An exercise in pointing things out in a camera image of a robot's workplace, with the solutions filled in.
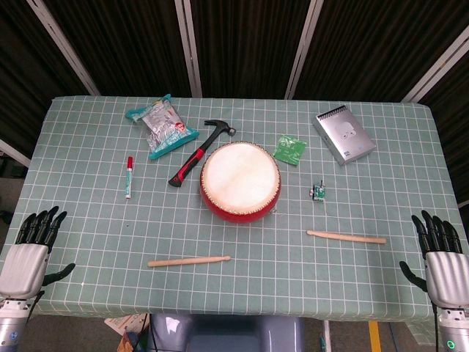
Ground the printed cardboard box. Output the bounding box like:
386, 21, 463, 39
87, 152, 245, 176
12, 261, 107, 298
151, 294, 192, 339
104, 313, 151, 352

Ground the wooden drumstick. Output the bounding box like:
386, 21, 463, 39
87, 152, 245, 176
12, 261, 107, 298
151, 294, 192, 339
306, 230, 387, 245
147, 255, 232, 268

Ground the green foil sachet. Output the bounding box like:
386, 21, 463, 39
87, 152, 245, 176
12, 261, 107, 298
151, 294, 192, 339
272, 134, 307, 165

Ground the red white marker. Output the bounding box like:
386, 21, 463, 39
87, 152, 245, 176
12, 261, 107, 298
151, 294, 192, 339
125, 156, 135, 199

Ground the red and black claw hammer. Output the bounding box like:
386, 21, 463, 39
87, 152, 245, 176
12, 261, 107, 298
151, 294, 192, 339
168, 120, 237, 190

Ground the blue-grey robot torso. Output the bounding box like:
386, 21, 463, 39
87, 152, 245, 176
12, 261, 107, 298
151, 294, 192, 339
149, 313, 306, 352

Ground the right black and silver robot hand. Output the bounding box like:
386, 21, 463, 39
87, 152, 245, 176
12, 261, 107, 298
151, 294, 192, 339
399, 209, 469, 308

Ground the red drum with white skin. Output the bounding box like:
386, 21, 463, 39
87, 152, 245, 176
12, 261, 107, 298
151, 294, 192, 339
199, 142, 282, 224

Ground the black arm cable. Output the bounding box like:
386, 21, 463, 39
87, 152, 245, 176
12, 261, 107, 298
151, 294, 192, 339
26, 290, 45, 322
431, 302, 441, 352

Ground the white partition frame post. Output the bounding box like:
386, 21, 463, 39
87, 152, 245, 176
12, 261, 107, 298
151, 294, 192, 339
402, 25, 469, 103
284, 0, 325, 100
26, 0, 100, 96
174, 0, 203, 98
0, 139, 32, 166

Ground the green checked tablecloth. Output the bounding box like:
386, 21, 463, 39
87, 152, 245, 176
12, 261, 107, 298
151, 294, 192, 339
0, 95, 469, 323

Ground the teal snack bag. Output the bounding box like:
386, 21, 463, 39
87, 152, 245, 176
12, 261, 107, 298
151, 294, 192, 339
125, 93, 199, 161

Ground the white table leg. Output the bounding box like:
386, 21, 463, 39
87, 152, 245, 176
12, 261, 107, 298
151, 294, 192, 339
321, 320, 333, 352

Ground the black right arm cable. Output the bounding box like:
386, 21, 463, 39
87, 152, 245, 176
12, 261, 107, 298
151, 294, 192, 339
431, 302, 441, 352

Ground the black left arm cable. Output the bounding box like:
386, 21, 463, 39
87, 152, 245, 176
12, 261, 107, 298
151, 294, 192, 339
26, 290, 45, 322

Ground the small green circuit board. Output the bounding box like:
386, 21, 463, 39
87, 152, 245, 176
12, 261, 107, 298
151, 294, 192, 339
310, 179, 327, 203

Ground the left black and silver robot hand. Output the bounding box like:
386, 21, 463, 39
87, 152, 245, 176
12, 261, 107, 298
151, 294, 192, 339
0, 205, 77, 300

